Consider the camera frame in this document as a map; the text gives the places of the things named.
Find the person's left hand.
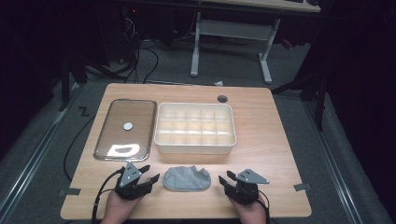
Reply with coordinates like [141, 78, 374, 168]
[100, 189, 145, 224]

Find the white compartment storage box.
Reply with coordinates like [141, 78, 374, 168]
[153, 102, 237, 156]

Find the person's right hand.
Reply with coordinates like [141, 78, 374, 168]
[230, 197, 268, 224]

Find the grey tape strip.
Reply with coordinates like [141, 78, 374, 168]
[59, 188, 82, 197]
[293, 182, 312, 192]

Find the black floor cable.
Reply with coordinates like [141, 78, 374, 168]
[63, 115, 97, 182]

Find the grey sock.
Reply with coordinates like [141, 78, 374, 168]
[162, 165, 212, 192]

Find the bundle of black cables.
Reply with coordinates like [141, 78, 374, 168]
[118, 12, 161, 84]

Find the metal floor rail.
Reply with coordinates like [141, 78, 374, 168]
[303, 99, 364, 224]
[0, 82, 82, 218]

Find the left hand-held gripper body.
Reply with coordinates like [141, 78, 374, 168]
[114, 161, 154, 201]

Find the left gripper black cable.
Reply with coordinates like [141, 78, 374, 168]
[91, 167, 127, 224]

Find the clear plastic box lid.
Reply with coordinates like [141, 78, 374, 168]
[93, 98, 158, 162]

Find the black stand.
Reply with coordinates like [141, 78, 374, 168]
[270, 62, 332, 133]
[58, 54, 127, 112]

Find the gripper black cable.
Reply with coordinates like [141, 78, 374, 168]
[257, 189, 273, 224]
[91, 167, 127, 224]

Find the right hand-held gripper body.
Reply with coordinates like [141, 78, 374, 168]
[224, 168, 271, 206]

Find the white-framed desk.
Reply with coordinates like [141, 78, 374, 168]
[190, 0, 321, 85]

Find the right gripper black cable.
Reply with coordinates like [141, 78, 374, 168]
[257, 189, 273, 224]

